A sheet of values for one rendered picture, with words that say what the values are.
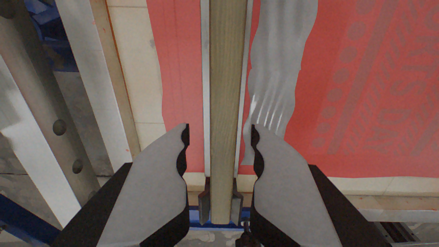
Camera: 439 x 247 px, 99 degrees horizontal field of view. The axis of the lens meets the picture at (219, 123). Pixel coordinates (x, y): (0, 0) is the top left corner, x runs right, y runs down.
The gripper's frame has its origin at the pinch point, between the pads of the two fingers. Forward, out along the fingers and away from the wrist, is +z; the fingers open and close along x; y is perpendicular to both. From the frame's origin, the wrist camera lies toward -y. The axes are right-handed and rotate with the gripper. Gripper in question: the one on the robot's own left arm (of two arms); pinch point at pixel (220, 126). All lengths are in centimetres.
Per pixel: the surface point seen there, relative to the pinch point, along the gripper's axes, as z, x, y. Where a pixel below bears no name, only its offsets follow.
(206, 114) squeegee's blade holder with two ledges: 12.2, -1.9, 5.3
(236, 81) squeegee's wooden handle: 5.8, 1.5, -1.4
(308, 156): 16.0, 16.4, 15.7
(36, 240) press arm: 19, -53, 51
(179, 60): 16.3, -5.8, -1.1
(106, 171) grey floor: 111, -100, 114
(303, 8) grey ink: 15.5, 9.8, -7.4
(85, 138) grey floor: 111, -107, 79
